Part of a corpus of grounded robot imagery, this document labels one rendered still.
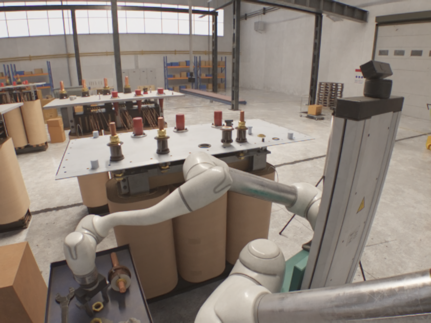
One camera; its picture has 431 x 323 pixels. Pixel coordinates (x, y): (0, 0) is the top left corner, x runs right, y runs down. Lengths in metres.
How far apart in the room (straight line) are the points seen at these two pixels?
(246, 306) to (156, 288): 1.47
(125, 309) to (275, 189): 0.86
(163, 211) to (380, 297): 0.67
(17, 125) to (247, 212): 6.20
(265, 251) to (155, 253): 1.15
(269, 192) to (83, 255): 0.80
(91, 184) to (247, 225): 2.03
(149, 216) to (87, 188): 2.46
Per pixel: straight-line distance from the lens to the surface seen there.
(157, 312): 2.30
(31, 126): 7.07
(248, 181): 1.07
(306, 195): 1.23
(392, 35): 15.70
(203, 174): 0.86
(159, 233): 1.74
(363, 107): 0.61
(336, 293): 0.55
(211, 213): 1.79
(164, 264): 1.92
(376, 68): 0.71
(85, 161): 1.50
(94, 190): 3.32
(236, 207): 1.95
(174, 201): 0.86
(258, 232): 2.16
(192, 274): 2.12
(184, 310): 2.28
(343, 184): 0.65
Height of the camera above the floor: 1.84
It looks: 21 degrees down
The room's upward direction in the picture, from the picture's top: straight up
